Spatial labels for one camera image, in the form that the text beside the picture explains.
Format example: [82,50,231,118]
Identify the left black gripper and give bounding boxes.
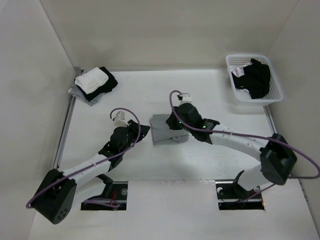
[119,120,150,155]

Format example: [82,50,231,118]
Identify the grey tank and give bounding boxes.
[68,84,105,107]
[149,114,189,146]

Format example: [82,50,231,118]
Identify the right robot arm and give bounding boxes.
[166,103,297,198]

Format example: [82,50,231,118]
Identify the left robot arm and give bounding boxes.
[26,120,151,225]

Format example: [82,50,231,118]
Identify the folded white tank top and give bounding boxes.
[74,67,109,95]

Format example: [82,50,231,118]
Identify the white tank top in basket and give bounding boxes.
[230,63,251,78]

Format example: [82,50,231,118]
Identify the folded grey tank top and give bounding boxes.
[68,84,105,107]

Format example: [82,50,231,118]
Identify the black tank top in basket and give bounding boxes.
[231,58,271,99]

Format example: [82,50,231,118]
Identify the white plastic laundry basket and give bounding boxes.
[225,53,284,107]

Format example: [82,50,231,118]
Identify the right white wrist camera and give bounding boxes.
[177,93,193,104]

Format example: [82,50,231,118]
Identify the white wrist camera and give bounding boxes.
[177,93,193,104]
[112,111,129,127]

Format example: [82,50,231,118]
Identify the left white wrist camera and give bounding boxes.
[112,111,129,127]

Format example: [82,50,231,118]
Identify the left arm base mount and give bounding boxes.
[80,174,129,211]

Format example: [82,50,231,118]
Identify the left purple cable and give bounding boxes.
[25,107,143,210]

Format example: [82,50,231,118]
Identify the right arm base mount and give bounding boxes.
[215,170,265,211]

